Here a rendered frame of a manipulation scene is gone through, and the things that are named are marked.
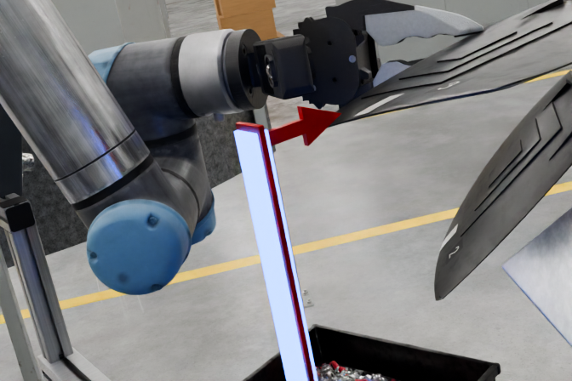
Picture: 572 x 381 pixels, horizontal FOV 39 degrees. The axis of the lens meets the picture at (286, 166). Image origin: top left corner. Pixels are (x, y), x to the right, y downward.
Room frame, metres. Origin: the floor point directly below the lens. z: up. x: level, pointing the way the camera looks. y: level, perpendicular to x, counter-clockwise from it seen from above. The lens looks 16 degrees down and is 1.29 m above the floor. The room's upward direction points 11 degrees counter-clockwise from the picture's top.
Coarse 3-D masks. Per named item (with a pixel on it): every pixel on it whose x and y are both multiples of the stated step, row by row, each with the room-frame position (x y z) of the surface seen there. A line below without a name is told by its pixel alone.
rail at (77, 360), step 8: (40, 360) 0.88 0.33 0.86; (64, 360) 0.89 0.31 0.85; (72, 360) 0.86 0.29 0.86; (80, 360) 0.86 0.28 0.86; (48, 368) 0.85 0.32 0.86; (56, 368) 0.85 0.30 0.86; (64, 368) 0.84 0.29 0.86; (72, 368) 0.86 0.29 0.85; (80, 368) 0.84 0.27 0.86; (88, 368) 0.83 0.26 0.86; (96, 368) 0.83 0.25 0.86; (48, 376) 0.88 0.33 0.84; (56, 376) 0.83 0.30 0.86; (64, 376) 0.82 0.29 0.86; (72, 376) 0.82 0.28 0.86; (80, 376) 0.84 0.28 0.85; (88, 376) 0.81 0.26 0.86; (96, 376) 0.81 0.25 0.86; (104, 376) 0.81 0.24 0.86
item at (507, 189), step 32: (544, 96) 0.79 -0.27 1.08; (544, 128) 0.74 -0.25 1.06; (512, 160) 0.76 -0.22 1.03; (544, 160) 0.71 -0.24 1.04; (480, 192) 0.80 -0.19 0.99; (512, 192) 0.73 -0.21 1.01; (544, 192) 0.68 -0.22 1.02; (480, 224) 0.75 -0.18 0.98; (512, 224) 0.69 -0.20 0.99; (480, 256) 0.70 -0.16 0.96; (448, 288) 0.71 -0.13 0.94
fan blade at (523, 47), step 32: (480, 32) 0.63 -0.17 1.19; (512, 32) 0.57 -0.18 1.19; (544, 32) 0.56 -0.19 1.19; (416, 64) 0.62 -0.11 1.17; (448, 64) 0.55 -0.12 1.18; (480, 64) 0.52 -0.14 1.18; (512, 64) 0.49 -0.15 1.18; (544, 64) 0.47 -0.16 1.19; (384, 96) 0.54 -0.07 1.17; (416, 96) 0.48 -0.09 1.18; (448, 96) 0.44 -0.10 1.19
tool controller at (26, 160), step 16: (0, 112) 0.93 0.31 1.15; (0, 128) 0.93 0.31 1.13; (16, 128) 0.93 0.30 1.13; (0, 144) 0.92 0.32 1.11; (16, 144) 0.93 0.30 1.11; (0, 160) 0.92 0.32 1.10; (16, 160) 0.93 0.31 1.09; (32, 160) 0.97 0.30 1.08; (0, 176) 0.92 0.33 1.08; (16, 176) 0.93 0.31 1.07; (0, 192) 0.91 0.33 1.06; (16, 192) 0.92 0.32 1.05
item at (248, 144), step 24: (240, 144) 0.44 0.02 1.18; (264, 168) 0.43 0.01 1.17; (264, 192) 0.43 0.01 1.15; (264, 216) 0.43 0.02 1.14; (264, 240) 0.44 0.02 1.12; (264, 264) 0.44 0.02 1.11; (288, 288) 0.43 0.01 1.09; (288, 312) 0.43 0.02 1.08; (288, 336) 0.43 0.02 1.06; (288, 360) 0.44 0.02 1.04
